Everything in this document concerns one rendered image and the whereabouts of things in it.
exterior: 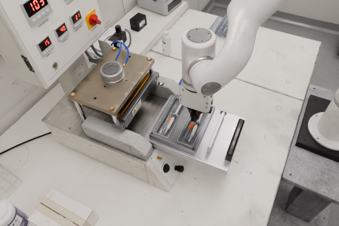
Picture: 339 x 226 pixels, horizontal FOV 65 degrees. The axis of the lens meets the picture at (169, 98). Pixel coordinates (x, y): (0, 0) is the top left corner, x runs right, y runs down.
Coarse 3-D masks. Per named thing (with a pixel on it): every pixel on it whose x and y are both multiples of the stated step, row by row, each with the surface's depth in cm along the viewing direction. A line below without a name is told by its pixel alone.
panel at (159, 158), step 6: (156, 150) 95; (162, 150) 97; (156, 156) 95; (162, 156) 97; (168, 156) 100; (174, 156) 103; (156, 162) 95; (162, 162) 97; (168, 162) 100; (174, 162) 103; (180, 162) 107; (162, 168) 97; (174, 168) 103; (162, 174) 97; (168, 174) 100; (174, 174) 103; (168, 180) 100; (174, 180) 103
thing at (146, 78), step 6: (144, 78) 98; (144, 84) 97; (138, 90) 94; (132, 96) 93; (126, 102) 91; (90, 108) 94; (126, 108) 90; (108, 114) 92; (120, 114) 88; (120, 120) 91
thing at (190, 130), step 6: (204, 114) 93; (198, 120) 92; (204, 120) 92; (186, 126) 90; (192, 126) 90; (198, 126) 90; (186, 132) 89; (192, 132) 89; (198, 132) 88; (180, 138) 87; (186, 138) 87; (192, 138) 87; (192, 144) 86
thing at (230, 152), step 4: (240, 120) 90; (244, 120) 90; (240, 124) 89; (236, 128) 88; (240, 128) 88; (236, 132) 87; (240, 132) 87; (236, 136) 86; (232, 140) 85; (236, 140) 85; (232, 144) 84; (236, 144) 85; (228, 148) 84; (232, 148) 83; (228, 152) 83; (232, 152) 82; (228, 156) 83; (232, 156) 83; (228, 160) 85
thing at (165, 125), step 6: (174, 96) 99; (174, 102) 97; (168, 108) 95; (174, 108) 95; (180, 108) 95; (168, 114) 94; (174, 114) 94; (180, 114) 94; (162, 120) 92; (168, 120) 92; (174, 120) 92; (162, 126) 91; (168, 126) 90; (156, 132) 89; (162, 132) 89; (168, 132) 89
